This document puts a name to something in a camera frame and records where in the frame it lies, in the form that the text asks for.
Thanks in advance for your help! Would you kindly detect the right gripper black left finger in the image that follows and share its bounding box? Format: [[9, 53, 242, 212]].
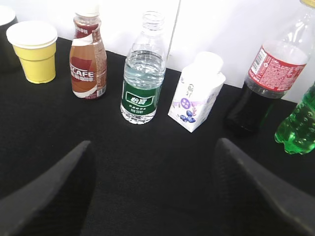
[[0, 141, 96, 236]]

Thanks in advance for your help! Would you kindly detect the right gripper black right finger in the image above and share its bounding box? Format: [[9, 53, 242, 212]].
[[213, 138, 315, 236]]

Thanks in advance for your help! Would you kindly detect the green label water bottle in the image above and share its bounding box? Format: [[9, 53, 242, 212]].
[[120, 11, 166, 124]]

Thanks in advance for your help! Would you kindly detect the yellow paper cup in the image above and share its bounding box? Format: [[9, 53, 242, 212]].
[[6, 21, 58, 84]]

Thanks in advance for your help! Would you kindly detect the green soda bottle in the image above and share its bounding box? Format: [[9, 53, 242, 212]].
[[275, 85, 315, 154]]

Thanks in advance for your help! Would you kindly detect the black tablecloth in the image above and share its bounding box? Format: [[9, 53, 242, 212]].
[[0, 38, 315, 236]]

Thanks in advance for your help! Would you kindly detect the white blueberry milk carton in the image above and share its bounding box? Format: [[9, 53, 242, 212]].
[[168, 51, 226, 133]]

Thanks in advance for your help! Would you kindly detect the cola bottle red label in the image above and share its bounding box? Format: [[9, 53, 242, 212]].
[[224, 0, 315, 137]]

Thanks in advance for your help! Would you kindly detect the black ceramic mug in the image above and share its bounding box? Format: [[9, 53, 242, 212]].
[[0, 5, 21, 73]]

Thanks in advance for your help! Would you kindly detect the Nescafe coffee bottle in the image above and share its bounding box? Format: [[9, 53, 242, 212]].
[[69, 3, 107, 99]]

